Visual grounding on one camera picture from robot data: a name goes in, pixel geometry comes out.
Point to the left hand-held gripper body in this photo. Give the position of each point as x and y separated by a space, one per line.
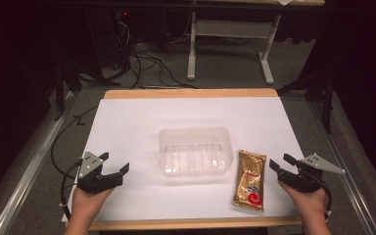
89 163

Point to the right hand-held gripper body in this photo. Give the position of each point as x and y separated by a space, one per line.
306 179

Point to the gold snack packet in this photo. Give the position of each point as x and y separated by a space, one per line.
249 182

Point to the clear plastic container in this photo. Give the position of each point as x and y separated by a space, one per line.
196 151

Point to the person's right hand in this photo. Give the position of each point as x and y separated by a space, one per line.
310 204

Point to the person's left hand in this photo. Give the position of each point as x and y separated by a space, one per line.
84 205

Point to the white paper sheet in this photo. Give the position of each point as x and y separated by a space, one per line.
137 124

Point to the black metal stand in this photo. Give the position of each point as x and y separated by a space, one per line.
60 91
328 98

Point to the dark computer tower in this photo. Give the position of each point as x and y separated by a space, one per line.
109 36

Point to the aluminium rail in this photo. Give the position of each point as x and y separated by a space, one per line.
346 156
29 169

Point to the white metal desk frame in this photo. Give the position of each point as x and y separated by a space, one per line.
192 49

